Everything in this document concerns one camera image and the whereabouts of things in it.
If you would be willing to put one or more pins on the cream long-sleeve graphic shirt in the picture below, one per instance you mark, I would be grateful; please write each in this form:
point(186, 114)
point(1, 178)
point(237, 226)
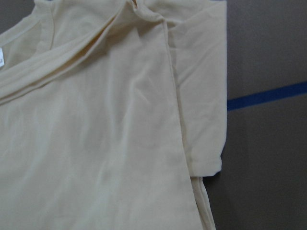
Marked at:
point(111, 114)

